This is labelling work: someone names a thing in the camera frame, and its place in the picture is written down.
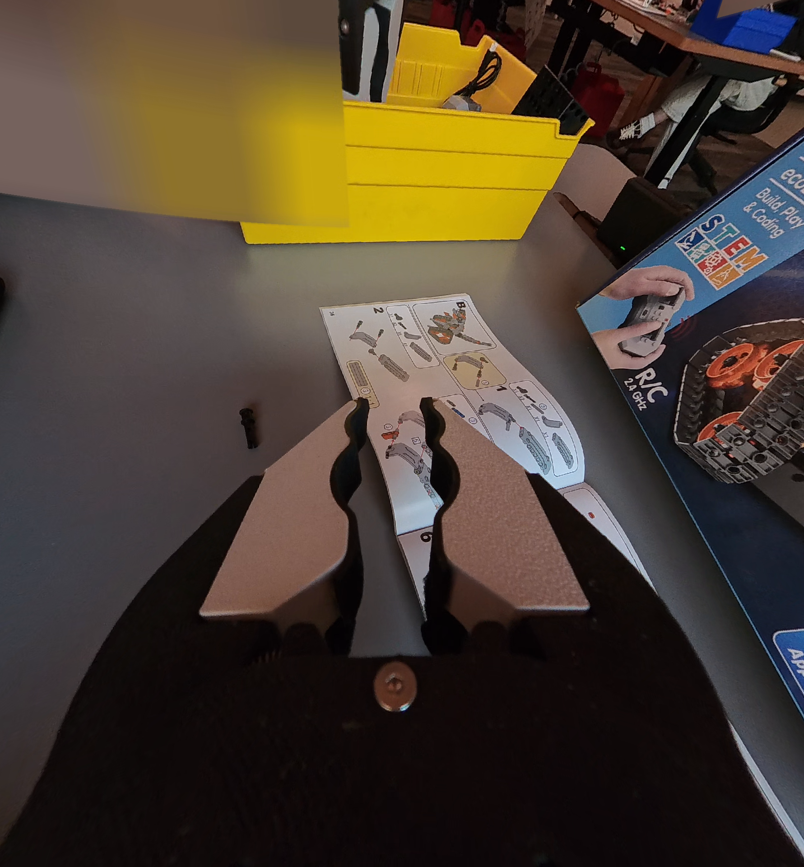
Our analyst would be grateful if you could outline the black office chair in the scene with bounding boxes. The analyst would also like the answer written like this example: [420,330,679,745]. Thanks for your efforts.
[706,75,804,177]

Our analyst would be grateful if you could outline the grey desk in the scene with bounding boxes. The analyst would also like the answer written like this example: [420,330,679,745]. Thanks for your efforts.
[0,161,792,867]

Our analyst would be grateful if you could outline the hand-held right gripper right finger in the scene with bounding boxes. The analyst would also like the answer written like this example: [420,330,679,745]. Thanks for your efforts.
[418,397,590,657]

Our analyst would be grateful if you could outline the long wooden table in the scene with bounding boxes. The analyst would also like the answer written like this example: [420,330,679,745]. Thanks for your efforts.
[595,0,804,77]

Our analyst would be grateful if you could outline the black cable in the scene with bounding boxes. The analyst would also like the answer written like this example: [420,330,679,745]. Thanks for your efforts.
[452,42,504,99]

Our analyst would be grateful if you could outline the black power brick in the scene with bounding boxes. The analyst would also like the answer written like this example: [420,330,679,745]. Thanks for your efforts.
[597,177,692,264]

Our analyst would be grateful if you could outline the assembly instruction booklet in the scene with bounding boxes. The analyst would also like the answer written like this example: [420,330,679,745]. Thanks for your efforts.
[319,293,653,611]

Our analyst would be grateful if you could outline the robot kit box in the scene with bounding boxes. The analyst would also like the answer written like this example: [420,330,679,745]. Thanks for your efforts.
[576,107,804,858]

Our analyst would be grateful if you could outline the blue plastic bin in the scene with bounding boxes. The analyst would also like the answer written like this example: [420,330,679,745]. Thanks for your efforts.
[689,0,801,50]

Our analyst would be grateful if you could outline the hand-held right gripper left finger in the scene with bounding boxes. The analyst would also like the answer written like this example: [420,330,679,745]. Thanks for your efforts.
[199,398,370,657]

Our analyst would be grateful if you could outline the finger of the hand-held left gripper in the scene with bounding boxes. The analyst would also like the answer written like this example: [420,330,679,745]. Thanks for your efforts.
[341,0,404,104]

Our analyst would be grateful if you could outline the black perforated plate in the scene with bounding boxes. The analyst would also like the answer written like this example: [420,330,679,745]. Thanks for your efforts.
[512,64,594,136]

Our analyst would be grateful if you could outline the yellow plastic bin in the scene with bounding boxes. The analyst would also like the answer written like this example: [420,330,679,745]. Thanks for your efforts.
[241,22,595,245]

